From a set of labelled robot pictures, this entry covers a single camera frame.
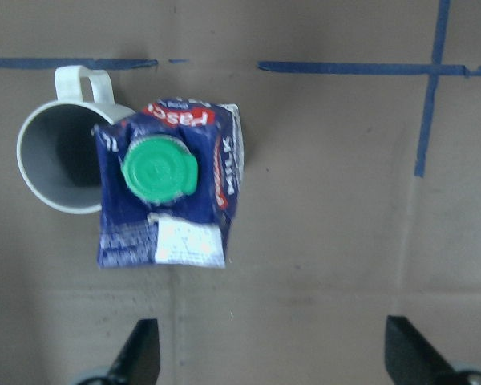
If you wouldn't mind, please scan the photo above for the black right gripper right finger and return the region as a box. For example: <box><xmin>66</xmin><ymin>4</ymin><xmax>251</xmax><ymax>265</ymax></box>
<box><xmin>385</xmin><ymin>315</ymin><xmax>481</xmax><ymax>384</ymax></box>

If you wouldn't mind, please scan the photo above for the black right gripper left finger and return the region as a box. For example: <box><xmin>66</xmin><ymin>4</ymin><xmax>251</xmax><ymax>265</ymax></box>
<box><xmin>105</xmin><ymin>318</ymin><xmax>160</xmax><ymax>384</ymax></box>

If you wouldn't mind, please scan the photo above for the blue white Pascual milk carton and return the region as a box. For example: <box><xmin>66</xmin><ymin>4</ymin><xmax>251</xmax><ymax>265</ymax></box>
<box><xmin>93</xmin><ymin>98</ymin><xmax>244</xmax><ymax>269</ymax></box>

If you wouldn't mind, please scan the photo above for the white ceramic mug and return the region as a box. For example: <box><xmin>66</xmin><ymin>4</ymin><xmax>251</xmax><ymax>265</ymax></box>
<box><xmin>16</xmin><ymin>65</ymin><xmax>133</xmax><ymax>215</ymax></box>

